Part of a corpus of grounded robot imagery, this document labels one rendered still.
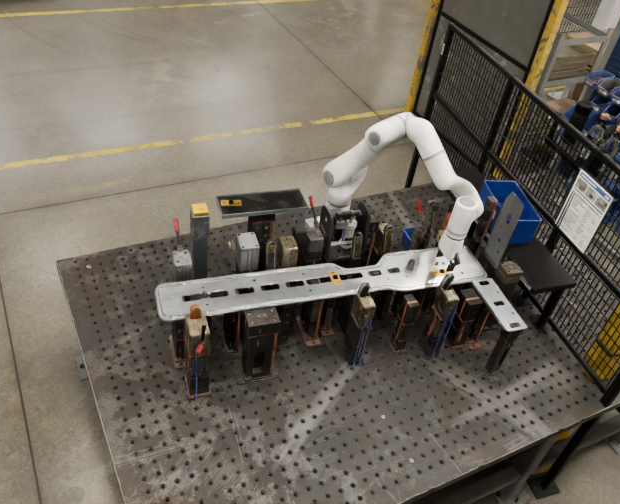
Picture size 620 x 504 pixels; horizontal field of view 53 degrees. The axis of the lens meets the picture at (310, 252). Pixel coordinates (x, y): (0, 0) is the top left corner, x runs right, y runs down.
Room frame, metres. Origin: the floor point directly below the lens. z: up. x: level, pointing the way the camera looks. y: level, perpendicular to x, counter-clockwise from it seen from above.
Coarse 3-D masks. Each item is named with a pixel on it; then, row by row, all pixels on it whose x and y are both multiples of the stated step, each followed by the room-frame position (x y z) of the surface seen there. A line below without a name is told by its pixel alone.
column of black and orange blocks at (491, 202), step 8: (488, 200) 2.28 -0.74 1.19; (496, 200) 2.28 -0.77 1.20; (488, 208) 2.27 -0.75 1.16; (488, 216) 2.27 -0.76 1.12; (480, 224) 2.28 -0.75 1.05; (488, 224) 2.27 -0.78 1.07; (480, 232) 2.27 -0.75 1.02; (472, 240) 2.29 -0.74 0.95; (480, 240) 2.27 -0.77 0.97; (472, 248) 2.27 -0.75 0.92
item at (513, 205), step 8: (512, 192) 2.15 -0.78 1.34; (512, 200) 2.13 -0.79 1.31; (520, 200) 2.09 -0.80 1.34; (504, 208) 2.15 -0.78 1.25; (512, 208) 2.12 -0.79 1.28; (520, 208) 2.08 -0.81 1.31; (504, 216) 2.14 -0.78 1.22; (512, 216) 2.10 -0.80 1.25; (496, 224) 2.16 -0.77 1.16; (504, 224) 2.12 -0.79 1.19; (512, 224) 2.08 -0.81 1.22; (496, 232) 2.14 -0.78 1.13; (504, 232) 2.10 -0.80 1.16; (512, 232) 2.06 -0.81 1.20; (488, 240) 2.17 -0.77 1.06; (496, 240) 2.13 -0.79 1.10; (504, 240) 2.09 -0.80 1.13; (488, 248) 2.15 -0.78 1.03; (496, 248) 2.11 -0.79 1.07; (504, 248) 2.07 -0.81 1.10; (496, 256) 2.09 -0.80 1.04; (496, 264) 2.08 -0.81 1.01
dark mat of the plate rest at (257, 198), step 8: (272, 192) 2.13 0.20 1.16; (280, 192) 2.14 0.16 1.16; (288, 192) 2.15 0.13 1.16; (296, 192) 2.16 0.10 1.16; (248, 200) 2.05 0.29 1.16; (256, 200) 2.05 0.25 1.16; (264, 200) 2.06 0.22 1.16; (272, 200) 2.07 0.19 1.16; (280, 200) 2.08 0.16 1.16; (288, 200) 2.09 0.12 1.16; (296, 200) 2.10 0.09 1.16; (224, 208) 1.97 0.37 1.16; (232, 208) 1.98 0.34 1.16; (240, 208) 1.98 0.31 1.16; (248, 208) 1.99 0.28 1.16; (256, 208) 2.00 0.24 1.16; (264, 208) 2.01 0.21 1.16; (272, 208) 2.02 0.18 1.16; (280, 208) 2.03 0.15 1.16; (288, 208) 2.03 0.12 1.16
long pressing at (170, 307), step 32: (384, 256) 2.01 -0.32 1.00; (416, 256) 2.05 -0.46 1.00; (160, 288) 1.62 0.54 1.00; (192, 288) 1.65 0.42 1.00; (224, 288) 1.68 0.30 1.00; (256, 288) 1.70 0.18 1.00; (288, 288) 1.73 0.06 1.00; (320, 288) 1.76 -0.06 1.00; (352, 288) 1.79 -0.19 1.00; (384, 288) 1.82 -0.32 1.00; (416, 288) 1.85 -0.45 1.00
